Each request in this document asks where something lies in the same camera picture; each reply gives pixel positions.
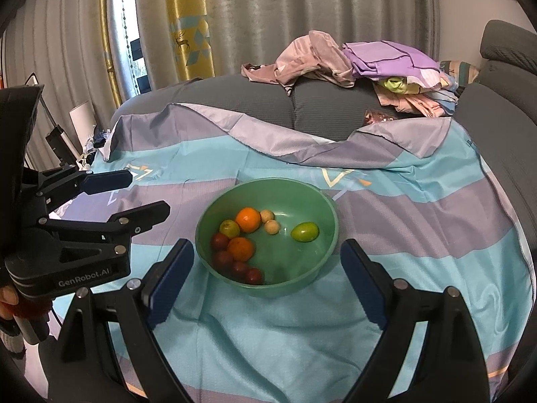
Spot patterned pillow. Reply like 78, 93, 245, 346
438, 59, 481, 88

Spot orange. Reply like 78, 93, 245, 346
227, 237, 255, 262
235, 207, 261, 233

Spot green plastic bowl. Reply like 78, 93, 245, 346
195, 177, 340, 299

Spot yellow printed curtain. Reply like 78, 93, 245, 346
161, 0, 214, 82

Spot window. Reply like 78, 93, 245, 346
107, 0, 152, 97

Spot pink crumpled cloth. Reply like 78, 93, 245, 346
241, 31, 357, 95

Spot red patterned cloth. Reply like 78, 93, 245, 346
363, 109, 399, 126

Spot colourful clutter pile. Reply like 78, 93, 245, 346
78, 126, 112, 169

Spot purple folded cloth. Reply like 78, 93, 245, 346
342, 41, 441, 80

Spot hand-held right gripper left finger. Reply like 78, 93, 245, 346
44, 238, 195, 403

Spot black device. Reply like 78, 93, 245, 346
45, 125, 68, 164

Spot person's left hand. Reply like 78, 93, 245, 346
0, 283, 20, 320

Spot blue grey striped blanket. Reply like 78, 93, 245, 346
40, 103, 537, 403

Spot pink folded cloth pile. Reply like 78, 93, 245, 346
373, 78, 459, 118

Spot grey sofa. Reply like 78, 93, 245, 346
110, 20, 537, 403

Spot grey curtain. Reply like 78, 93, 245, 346
134, 0, 441, 89

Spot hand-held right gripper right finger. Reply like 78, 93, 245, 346
341, 239, 491, 403

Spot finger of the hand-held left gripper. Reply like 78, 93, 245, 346
38, 165, 133, 211
38, 200, 170, 246

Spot white box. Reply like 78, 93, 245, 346
69, 101, 94, 156

